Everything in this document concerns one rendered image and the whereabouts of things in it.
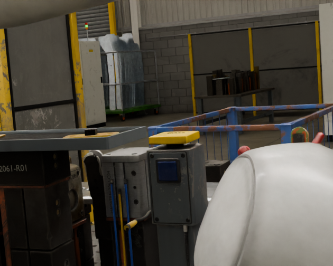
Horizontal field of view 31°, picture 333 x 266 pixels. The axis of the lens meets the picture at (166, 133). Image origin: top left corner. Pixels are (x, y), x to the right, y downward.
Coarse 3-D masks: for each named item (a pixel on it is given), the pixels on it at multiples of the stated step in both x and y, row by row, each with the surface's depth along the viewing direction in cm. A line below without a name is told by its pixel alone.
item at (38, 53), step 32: (0, 32) 409; (32, 32) 444; (64, 32) 483; (0, 64) 411; (32, 64) 444; (64, 64) 482; (0, 96) 414; (32, 96) 444; (64, 96) 481; (32, 128) 444; (64, 128) 481
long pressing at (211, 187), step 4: (84, 184) 141; (208, 184) 130; (212, 184) 130; (216, 184) 130; (84, 188) 136; (88, 188) 136; (208, 188) 126; (212, 188) 125; (84, 192) 132; (88, 192) 132; (208, 192) 122; (212, 192) 122; (84, 196) 126; (88, 196) 125; (208, 196) 118; (84, 200) 125; (88, 200) 125; (208, 200) 115
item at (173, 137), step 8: (152, 136) 88; (160, 136) 87; (168, 136) 87; (176, 136) 86; (184, 136) 86; (192, 136) 88; (152, 144) 88; (160, 144) 88; (168, 144) 89; (176, 144) 88
